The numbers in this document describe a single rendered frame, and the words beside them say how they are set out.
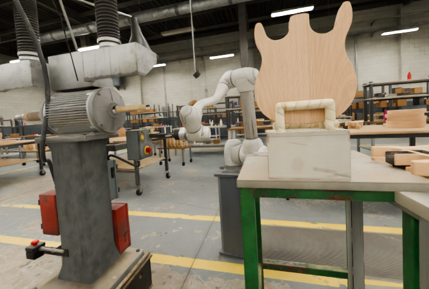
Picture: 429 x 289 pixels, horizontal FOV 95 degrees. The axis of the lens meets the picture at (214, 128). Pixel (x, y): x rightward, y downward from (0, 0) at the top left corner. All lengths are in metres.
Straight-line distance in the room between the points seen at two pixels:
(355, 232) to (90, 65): 1.56
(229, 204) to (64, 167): 1.17
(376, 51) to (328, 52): 12.73
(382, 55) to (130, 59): 13.15
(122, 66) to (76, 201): 0.79
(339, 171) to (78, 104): 1.21
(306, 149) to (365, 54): 12.64
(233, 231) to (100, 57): 1.55
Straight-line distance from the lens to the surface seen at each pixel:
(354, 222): 1.33
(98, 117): 1.18
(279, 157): 0.77
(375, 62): 13.43
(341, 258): 2.11
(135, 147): 1.41
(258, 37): 0.85
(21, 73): 1.51
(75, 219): 1.43
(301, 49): 0.84
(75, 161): 1.32
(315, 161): 0.78
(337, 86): 0.83
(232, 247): 1.93
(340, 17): 0.89
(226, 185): 1.70
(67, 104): 1.31
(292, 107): 0.77
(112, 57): 1.07
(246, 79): 1.49
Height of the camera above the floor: 1.17
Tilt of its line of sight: 3 degrees down
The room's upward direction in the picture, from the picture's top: 4 degrees counter-clockwise
